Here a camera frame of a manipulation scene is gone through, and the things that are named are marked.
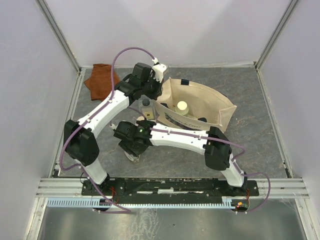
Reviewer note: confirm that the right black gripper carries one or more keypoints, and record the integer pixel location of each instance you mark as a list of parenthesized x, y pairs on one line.
[(127, 147)]

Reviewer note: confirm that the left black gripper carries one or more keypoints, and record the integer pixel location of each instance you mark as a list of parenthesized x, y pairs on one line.
[(158, 90)]

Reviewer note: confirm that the amber liquid clear bottle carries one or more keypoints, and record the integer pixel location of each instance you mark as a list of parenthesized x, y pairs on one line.
[(133, 157)]

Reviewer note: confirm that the cream canvas tote bag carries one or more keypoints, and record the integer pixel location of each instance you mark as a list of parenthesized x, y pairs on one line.
[(207, 107)]

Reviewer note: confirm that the pale green lotion bottle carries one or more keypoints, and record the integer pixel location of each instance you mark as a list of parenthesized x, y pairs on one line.
[(182, 108)]

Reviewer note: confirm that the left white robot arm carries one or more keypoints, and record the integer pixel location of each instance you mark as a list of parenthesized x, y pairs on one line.
[(80, 136)]

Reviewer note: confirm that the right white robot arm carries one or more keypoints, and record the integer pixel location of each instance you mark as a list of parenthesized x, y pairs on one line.
[(212, 144)]

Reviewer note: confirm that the beige pump bottle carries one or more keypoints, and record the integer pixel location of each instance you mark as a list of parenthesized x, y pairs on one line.
[(141, 118)]

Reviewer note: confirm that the square perfume bottle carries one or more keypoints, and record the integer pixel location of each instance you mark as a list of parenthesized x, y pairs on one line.
[(147, 108)]

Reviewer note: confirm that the brown folded towel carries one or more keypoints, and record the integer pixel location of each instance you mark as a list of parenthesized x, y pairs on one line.
[(99, 83)]

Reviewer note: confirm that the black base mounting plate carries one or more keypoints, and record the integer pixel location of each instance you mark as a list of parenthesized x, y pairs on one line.
[(195, 187)]

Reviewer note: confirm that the small circuit board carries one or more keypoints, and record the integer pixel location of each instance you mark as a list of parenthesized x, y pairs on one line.
[(242, 206)]

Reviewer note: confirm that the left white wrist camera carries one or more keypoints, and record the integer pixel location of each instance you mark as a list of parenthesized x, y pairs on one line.
[(159, 70)]

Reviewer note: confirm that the aluminium frame rail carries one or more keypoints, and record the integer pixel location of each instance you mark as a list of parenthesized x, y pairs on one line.
[(59, 188)]

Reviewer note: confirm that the blue slotted cable duct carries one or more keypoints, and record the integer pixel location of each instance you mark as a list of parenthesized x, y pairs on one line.
[(170, 202)]

